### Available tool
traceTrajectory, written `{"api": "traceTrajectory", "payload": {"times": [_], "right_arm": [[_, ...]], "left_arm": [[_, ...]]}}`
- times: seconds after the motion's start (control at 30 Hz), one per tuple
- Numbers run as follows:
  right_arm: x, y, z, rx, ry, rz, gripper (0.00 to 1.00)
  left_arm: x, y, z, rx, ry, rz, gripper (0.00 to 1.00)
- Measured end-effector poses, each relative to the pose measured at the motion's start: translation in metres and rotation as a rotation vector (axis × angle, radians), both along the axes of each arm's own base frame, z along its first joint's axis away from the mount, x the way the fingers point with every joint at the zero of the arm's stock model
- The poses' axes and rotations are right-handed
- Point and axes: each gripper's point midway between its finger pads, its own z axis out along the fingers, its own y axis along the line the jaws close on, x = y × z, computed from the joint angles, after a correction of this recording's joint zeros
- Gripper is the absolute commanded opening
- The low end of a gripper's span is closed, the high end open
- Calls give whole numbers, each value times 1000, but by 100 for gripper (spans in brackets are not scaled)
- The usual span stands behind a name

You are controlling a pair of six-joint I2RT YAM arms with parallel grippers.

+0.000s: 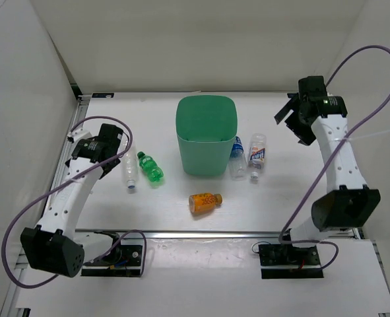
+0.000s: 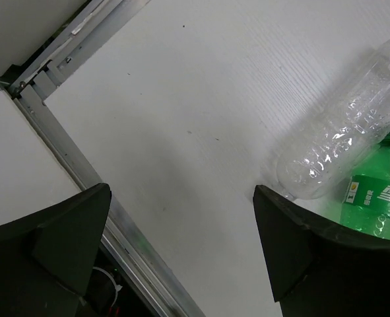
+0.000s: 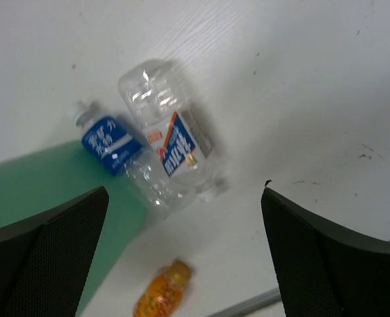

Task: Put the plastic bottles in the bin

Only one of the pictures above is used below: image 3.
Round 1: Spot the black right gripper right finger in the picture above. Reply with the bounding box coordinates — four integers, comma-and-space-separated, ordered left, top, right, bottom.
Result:
261, 188, 390, 316

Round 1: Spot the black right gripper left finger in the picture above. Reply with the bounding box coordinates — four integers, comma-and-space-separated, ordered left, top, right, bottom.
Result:
0, 186, 109, 316

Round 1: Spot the clear bottle white blue label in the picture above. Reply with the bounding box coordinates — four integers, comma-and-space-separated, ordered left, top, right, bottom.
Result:
117, 59, 225, 202

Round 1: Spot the green plastic bin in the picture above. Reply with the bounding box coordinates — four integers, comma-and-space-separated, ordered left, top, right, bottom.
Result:
0, 141, 147, 316

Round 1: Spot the orange juice bottle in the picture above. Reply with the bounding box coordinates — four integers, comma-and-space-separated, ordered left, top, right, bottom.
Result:
133, 260, 193, 317

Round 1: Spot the aluminium front table rail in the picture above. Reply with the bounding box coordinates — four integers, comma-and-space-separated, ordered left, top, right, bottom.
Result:
209, 288, 281, 317

